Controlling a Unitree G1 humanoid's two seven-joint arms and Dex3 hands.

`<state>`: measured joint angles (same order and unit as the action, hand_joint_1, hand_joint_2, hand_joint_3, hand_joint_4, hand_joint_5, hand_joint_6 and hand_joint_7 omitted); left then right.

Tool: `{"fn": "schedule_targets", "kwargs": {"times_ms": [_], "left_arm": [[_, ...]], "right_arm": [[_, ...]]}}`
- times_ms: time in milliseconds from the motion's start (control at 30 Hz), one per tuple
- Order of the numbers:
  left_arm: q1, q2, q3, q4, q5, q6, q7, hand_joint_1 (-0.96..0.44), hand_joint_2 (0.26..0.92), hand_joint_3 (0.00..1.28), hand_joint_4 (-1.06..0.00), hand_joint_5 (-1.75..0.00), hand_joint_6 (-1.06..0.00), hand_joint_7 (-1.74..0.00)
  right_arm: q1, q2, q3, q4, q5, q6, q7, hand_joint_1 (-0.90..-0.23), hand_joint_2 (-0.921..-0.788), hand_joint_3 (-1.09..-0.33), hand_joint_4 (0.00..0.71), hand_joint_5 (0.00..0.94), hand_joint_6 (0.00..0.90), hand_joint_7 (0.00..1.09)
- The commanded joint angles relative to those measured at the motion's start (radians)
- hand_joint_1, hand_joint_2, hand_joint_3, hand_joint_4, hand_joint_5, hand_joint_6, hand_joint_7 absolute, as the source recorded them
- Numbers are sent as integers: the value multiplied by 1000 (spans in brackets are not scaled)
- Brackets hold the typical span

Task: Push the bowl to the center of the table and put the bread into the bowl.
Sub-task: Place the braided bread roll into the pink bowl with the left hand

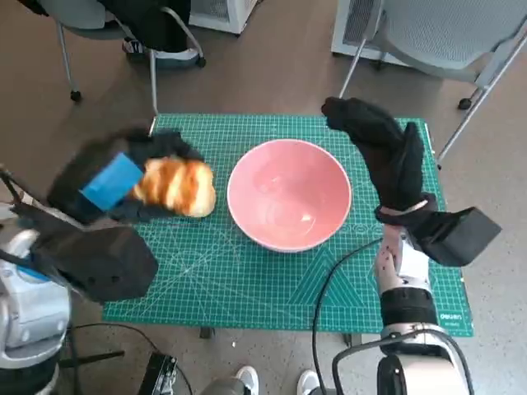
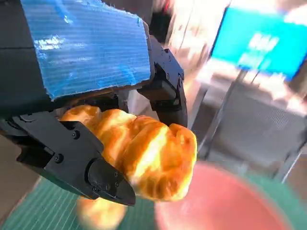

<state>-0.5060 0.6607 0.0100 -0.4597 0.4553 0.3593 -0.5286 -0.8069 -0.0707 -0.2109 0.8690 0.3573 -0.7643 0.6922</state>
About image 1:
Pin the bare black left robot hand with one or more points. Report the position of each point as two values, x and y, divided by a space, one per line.
82 177

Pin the pink bowl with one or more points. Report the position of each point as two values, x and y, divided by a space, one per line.
288 193

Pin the black floor bar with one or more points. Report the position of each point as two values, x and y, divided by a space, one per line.
90 359

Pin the grey mesh chair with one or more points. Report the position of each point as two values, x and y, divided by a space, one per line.
444 29

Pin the green cutting mat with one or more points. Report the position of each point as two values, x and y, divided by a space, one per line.
247 288

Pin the round bread bun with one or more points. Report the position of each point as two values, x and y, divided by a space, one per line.
203 205

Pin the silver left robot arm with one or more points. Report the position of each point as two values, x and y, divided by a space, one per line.
29 321

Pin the white shoe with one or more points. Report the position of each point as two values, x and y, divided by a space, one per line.
247 379
309 382

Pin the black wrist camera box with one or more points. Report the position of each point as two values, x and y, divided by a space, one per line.
457 238
99 259

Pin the long orange bread loaf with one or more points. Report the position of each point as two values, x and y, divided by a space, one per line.
173 177

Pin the small white cabinet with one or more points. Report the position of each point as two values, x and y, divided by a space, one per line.
239 16

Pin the grey chair with solid seat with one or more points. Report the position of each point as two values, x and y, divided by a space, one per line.
82 18

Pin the person in black trousers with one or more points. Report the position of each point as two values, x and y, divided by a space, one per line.
152 20

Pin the white cabinet with grille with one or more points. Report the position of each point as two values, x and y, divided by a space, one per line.
337 37

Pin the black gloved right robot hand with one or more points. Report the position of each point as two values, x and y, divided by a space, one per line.
391 164

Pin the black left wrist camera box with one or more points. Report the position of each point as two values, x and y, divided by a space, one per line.
99 259

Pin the black floor device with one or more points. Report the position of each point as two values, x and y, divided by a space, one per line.
156 374

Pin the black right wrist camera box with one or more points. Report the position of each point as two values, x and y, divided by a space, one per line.
457 238

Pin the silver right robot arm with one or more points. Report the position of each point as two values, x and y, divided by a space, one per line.
407 263

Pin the black table bracket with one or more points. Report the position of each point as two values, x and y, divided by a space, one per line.
353 339
208 332

